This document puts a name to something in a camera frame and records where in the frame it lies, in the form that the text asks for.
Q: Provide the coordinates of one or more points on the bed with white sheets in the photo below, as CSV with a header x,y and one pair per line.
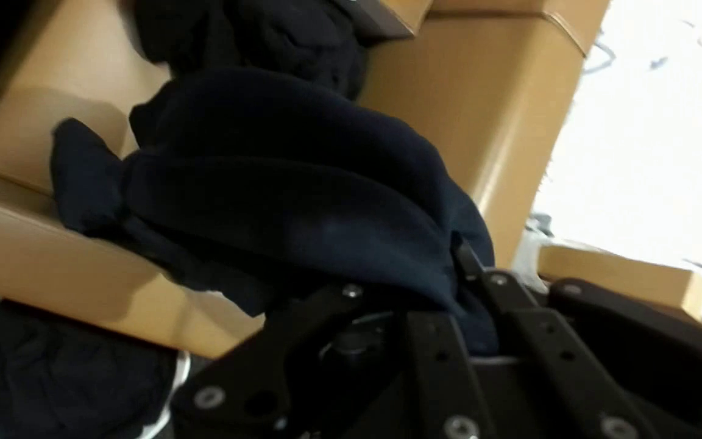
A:
x,y
658,146

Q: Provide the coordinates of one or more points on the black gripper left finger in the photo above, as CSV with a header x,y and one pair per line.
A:
x,y
303,365

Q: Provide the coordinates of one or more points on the cardboard box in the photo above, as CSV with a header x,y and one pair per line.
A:
x,y
41,258

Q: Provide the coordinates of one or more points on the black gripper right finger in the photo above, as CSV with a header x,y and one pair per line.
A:
x,y
610,356

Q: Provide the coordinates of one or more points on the wooden bed frame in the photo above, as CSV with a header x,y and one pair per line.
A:
x,y
620,276

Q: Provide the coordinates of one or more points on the black jersey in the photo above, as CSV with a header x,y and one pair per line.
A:
x,y
285,186

